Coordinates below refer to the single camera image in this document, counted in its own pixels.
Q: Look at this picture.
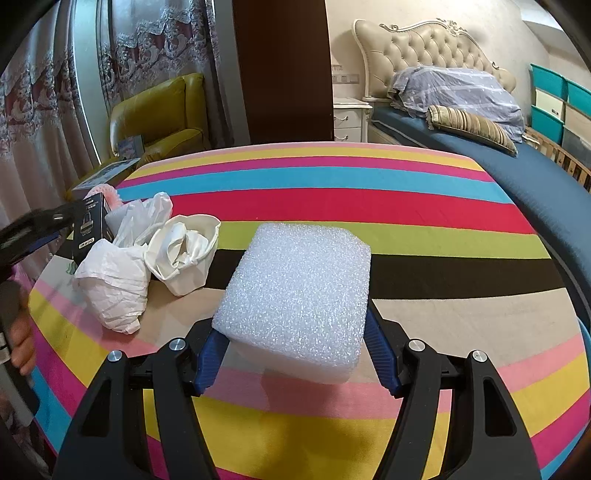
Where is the blue bed mattress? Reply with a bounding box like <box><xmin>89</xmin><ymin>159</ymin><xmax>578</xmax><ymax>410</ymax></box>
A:
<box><xmin>369</xmin><ymin>106</ymin><xmax>591</xmax><ymax>352</ymax></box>

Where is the lace patterned curtain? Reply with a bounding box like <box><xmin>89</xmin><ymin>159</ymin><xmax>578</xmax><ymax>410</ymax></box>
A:
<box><xmin>0</xmin><ymin>0</ymin><xmax>100</xmax><ymax>241</ymax></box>
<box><xmin>95</xmin><ymin>0</ymin><xmax>250</xmax><ymax>148</ymax></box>

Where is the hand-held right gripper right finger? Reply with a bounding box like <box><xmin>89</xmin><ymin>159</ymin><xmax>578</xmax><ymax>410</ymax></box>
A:
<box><xmin>365</xmin><ymin>309</ymin><xmax>542</xmax><ymax>480</ymax></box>

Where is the crumpled white plastic bag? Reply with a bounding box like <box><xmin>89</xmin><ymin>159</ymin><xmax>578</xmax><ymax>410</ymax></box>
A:
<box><xmin>108</xmin><ymin>191</ymin><xmax>174</xmax><ymax>247</ymax></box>

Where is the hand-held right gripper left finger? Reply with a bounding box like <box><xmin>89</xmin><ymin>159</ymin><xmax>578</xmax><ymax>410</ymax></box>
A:
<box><xmin>53</xmin><ymin>330</ymin><xmax>229</xmax><ymax>480</ymax></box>

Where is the yellow leather armchair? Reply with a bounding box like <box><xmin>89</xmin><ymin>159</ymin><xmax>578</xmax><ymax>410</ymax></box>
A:
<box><xmin>108</xmin><ymin>73</ymin><xmax>208</xmax><ymax>160</ymax></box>

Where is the beige tufted bed headboard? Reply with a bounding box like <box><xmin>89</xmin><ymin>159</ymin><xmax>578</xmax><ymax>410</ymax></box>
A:
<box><xmin>355</xmin><ymin>18</ymin><xmax>517</xmax><ymax>100</ymax></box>

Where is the crumpled white paper cup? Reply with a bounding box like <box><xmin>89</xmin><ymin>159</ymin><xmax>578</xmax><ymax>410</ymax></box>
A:
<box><xmin>144</xmin><ymin>213</ymin><xmax>221</xmax><ymax>296</ymax></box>

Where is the small blue picture box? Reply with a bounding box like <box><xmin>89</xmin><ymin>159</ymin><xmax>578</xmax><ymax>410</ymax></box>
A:
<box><xmin>115</xmin><ymin>136</ymin><xmax>144</xmax><ymax>158</ymax></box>

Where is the gold striped pillow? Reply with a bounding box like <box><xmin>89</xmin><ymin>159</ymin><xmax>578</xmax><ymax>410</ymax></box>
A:
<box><xmin>426</xmin><ymin>105</ymin><xmax>518</xmax><ymax>158</ymax></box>

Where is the flat printed game box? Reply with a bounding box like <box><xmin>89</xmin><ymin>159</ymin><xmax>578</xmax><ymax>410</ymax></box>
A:
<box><xmin>69</xmin><ymin>158</ymin><xmax>141</xmax><ymax>192</ymax></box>

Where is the wooden crib rail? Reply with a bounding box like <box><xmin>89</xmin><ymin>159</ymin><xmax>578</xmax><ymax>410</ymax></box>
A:
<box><xmin>524</xmin><ymin>127</ymin><xmax>591</xmax><ymax>192</ymax></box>

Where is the crumpled white paper tissue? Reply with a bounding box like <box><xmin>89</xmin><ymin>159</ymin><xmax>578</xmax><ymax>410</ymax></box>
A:
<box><xmin>74</xmin><ymin>240</ymin><xmax>152</xmax><ymax>334</ymax></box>

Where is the pink foam fruit net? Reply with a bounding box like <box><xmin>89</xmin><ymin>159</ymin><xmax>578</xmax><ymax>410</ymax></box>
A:
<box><xmin>92</xmin><ymin>184</ymin><xmax>123</xmax><ymax>209</ymax></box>

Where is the square white foam block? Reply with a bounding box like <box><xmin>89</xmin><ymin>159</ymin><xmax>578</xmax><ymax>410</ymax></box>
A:
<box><xmin>211</xmin><ymin>222</ymin><xmax>372</xmax><ymax>384</ymax></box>

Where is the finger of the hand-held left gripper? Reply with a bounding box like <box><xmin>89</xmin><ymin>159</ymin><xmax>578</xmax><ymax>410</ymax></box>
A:
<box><xmin>9</xmin><ymin>233</ymin><xmax>63</xmax><ymax>267</ymax></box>
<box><xmin>0</xmin><ymin>203</ymin><xmax>79</xmax><ymax>252</ymax></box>

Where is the person's left hand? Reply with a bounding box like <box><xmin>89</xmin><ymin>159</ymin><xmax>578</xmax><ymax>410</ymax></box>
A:
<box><xmin>9</xmin><ymin>308</ymin><xmax>37</xmax><ymax>376</ymax></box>

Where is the stack of plastic storage boxes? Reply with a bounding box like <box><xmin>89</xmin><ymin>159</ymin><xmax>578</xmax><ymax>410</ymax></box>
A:
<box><xmin>529</xmin><ymin>64</ymin><xmax>591</xmax><ymax>167</ymax></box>

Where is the black cardboard box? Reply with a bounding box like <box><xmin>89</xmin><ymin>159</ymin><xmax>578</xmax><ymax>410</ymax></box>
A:
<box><xmin>71</xmin><ymin>193</ymin><xmax>115</xmax><ymax>261</ymax></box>

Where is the white nightstand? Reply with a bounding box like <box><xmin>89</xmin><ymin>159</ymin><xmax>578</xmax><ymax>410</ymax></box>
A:
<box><xmin>332</xmin><ymin>99</ymin><xmax>374</xmax><ymax>143</ymax></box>

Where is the brown wooden wardrobe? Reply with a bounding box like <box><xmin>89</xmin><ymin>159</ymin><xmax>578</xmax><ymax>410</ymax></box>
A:
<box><xmin>231</xmin><ymin>0</ymin><xmax>335</xmax><ymax>144</ymax></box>

